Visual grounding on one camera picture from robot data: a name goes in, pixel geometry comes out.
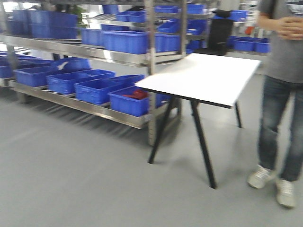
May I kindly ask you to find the white table with black legs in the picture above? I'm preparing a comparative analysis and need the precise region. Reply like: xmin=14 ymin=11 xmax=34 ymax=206
xmin=135 ymin=53 xmax=261 ymax=189

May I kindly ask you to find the blue bin with red item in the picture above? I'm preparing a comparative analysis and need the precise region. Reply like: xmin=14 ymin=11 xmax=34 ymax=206
xmin=107 ymin=85 xmax=171 ymax=117

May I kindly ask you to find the person in grey shirt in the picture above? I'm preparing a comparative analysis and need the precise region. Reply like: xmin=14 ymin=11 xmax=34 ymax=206
xmin=247 ymin=0 xmax=303 ymax=208

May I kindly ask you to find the steel shelf rack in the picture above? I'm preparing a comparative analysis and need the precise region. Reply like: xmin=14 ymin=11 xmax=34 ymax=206
xmin=0 ymin=0 xmax=212 ymax=145

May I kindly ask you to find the black office chair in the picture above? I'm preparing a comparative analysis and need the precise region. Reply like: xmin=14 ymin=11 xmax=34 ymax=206
xmin=194 ymin=9 xmax=234 ymax=56

